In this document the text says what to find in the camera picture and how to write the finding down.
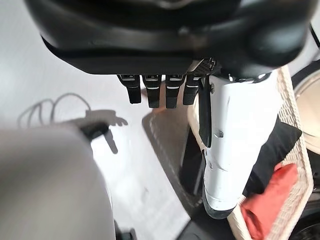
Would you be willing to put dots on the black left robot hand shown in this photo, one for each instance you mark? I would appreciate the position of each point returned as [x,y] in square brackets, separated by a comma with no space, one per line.
[162,32]

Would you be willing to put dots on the black garment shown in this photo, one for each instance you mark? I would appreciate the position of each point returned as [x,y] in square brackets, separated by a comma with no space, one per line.
[275,150]

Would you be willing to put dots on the red garment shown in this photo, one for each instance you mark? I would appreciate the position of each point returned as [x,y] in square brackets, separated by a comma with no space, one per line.
[272,200]

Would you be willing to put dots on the grey front-load washing machine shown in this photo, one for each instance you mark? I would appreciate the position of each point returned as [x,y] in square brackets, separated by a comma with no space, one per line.
[310,220]

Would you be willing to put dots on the round glass washer door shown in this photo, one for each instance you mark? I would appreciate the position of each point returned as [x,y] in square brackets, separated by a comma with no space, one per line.
[310,105]

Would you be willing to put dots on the silver left robot leg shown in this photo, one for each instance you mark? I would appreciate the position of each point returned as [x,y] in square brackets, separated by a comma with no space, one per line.
[50,187]

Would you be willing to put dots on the white wicker basket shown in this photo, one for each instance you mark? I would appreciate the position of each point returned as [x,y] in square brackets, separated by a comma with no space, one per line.
[295,175]

